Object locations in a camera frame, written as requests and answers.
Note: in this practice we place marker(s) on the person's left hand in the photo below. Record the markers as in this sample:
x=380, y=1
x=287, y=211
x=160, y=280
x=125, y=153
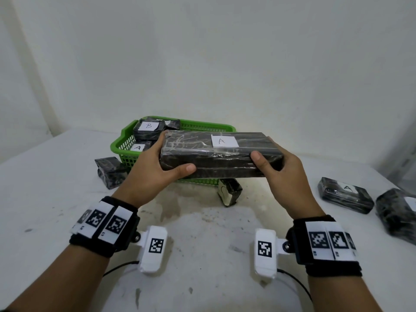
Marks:
x=146, y=181

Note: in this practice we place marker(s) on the person's right hand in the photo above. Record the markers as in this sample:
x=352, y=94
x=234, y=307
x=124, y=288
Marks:
x=292, y=188

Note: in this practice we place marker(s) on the black packet labelled b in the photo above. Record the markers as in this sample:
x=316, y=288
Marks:
x=148, y=126
x=295, y=277

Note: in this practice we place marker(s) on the long black box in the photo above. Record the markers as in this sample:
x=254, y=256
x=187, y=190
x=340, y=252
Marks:
x=195, y=152

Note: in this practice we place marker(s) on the small black packet with label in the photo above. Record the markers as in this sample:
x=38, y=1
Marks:
x=232, y=191

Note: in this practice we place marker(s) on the green plastic mesh basket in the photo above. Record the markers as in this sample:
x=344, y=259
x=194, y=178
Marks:
x=208, y=127

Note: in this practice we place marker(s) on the person's left forearm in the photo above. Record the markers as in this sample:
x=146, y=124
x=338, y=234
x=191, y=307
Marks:
x=58, y=282

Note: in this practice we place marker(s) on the person's right forearm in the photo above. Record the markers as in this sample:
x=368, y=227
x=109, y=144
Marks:
x=341, y=295

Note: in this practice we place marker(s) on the black left wristband with markers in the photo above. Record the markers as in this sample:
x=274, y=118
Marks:
x=87, y=245

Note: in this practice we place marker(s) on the black wristband with markers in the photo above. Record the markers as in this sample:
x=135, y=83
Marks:
x=334, y=269
x=87, y=245

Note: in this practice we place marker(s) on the black right wristband with markers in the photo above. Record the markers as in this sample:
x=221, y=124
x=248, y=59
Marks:
x=334, y=269

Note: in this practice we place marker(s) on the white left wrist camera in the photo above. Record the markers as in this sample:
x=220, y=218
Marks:
x=151, y=263

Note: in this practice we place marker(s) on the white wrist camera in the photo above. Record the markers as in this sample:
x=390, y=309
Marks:
x=151, y=263
x=265, y=268

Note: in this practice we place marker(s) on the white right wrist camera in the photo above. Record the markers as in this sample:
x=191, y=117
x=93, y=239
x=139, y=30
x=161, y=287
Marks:
x=265, y=268

